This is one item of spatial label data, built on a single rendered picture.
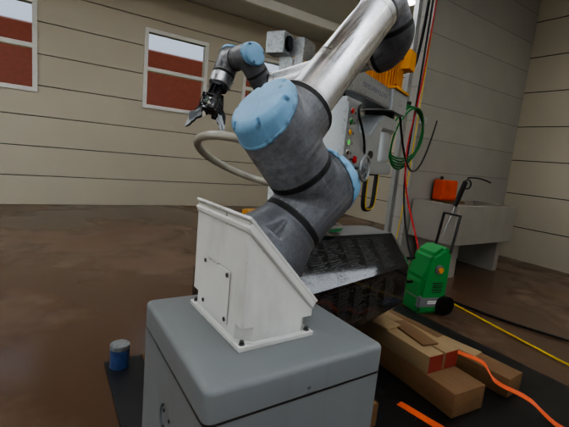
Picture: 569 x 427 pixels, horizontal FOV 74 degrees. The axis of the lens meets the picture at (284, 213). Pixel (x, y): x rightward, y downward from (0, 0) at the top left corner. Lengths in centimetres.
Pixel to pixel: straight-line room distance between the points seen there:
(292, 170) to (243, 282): 24
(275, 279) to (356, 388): 29
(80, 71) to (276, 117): 717
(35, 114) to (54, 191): 131
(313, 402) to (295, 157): 47
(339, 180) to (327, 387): 42
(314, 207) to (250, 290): 22
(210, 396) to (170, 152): 747
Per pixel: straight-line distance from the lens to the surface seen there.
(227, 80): 159
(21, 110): 770
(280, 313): 78
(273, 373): 71
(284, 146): 73
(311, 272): 183
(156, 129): 793
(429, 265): 344
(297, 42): 289
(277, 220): 77
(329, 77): 88
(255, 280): 71
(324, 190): 80
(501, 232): 550
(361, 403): 90
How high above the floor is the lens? 122
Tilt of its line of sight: 9 degrees down
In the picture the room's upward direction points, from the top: 5 degrees clockwise
